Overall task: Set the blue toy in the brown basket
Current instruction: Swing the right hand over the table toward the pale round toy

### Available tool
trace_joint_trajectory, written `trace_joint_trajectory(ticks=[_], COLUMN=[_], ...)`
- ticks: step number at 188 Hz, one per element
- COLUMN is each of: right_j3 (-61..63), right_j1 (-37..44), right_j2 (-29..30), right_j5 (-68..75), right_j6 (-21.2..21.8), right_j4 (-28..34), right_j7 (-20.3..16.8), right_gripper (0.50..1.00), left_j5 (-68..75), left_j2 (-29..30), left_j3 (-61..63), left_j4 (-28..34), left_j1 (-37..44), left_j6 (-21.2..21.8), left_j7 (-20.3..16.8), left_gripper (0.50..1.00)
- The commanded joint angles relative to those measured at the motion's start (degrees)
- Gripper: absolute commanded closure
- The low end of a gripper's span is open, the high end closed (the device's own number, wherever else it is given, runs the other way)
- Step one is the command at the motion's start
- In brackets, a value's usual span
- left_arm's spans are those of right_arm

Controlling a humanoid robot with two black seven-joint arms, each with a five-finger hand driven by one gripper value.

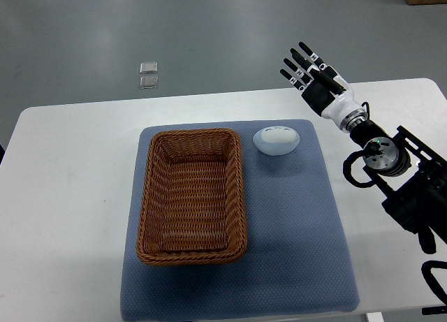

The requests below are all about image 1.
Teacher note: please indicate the brown wicker basket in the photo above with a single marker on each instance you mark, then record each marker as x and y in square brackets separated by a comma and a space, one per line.
[192, 210]

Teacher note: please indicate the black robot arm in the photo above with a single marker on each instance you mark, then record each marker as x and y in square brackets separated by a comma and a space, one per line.
[410, 174]

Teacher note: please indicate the upper metal floor plate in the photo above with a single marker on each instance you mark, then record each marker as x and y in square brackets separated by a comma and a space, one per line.
[148, 67]

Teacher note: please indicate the blue white plush toy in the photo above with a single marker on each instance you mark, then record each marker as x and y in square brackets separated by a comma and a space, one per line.
[276, 140]

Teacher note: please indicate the blue fabric mat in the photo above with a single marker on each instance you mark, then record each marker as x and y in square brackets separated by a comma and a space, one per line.
[297, 260]

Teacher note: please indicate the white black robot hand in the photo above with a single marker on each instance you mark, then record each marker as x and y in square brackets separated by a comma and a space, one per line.
[336, 101]

